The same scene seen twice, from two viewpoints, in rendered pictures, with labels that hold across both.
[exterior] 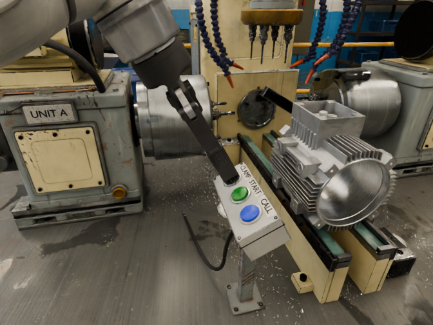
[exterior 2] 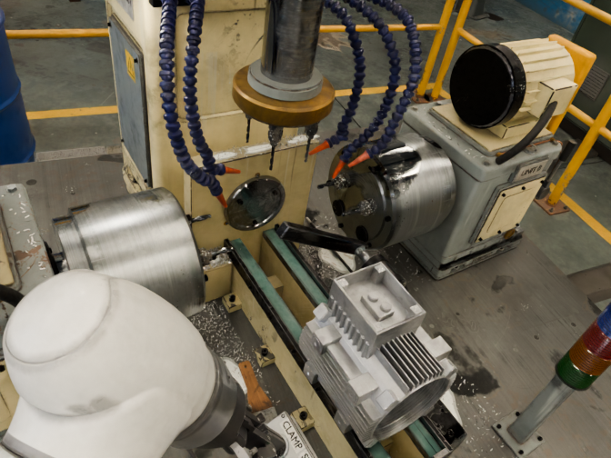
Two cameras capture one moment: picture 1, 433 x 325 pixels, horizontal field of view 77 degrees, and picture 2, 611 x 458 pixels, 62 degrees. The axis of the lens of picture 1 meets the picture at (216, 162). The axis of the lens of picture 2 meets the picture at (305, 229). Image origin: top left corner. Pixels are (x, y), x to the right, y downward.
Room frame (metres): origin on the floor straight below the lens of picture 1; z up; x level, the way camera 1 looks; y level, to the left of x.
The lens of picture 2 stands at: (0.15, 0.13, 1.74)
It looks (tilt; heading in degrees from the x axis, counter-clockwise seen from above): 42 degrees down; 334
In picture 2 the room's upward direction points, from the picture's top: 11 degrees clockwise
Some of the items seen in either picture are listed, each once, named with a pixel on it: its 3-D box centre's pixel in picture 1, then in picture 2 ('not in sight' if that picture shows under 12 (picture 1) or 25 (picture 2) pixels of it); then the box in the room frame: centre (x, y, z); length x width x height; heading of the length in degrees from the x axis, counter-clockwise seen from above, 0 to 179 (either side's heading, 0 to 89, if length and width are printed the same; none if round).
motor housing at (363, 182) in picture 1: (325, 169); (375, 360); (0.54, -0.25, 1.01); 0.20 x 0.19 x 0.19; 12
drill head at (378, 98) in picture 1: (356, 104); (397, 187); (0.95, -0.49, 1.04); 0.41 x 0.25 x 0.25; 103
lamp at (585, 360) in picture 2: not in sight; (593, 353); (0.42, -0.58, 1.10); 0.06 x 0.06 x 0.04
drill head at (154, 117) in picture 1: (159, 118); (102, 273); (0.80, 0.18, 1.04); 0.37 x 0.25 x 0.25; 103
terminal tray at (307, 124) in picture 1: (323, 124); (374, 309); (0.57, -0.24, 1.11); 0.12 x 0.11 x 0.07; 12
